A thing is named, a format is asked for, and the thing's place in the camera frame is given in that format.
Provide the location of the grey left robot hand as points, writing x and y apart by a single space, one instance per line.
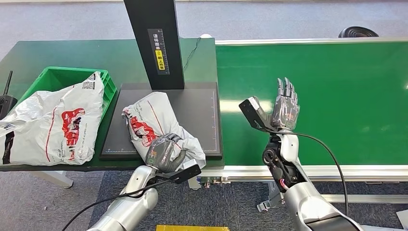
161 153

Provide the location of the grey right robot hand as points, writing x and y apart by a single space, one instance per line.
286 110

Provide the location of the white courier bag red print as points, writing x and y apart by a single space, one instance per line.
153 114

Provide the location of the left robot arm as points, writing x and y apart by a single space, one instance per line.
134 204

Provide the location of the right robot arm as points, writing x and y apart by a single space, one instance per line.
306 204

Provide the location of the green conveyor belt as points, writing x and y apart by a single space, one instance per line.
350 95

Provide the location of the black scanner platform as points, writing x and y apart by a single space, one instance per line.
197 111

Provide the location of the yellow flat object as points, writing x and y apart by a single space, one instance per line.
191 228

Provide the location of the dark blue floor mat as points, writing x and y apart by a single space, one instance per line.
223 207

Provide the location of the black ribbed round object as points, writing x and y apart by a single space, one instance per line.
358 32

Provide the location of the small white round object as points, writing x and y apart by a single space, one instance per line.
206 36

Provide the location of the white table leg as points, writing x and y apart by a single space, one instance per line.
54 178

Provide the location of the black scanner column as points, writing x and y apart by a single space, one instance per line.
140 32

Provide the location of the large white courier bag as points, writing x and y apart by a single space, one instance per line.
38 127

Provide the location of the green plastic crate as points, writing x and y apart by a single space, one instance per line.
57 78

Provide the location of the pale flat sheet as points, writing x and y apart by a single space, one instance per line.
403 220

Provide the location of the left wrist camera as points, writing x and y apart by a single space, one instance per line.
188 173

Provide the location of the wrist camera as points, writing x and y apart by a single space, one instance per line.
188 173
251 113

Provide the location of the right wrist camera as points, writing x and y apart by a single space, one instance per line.
251 113

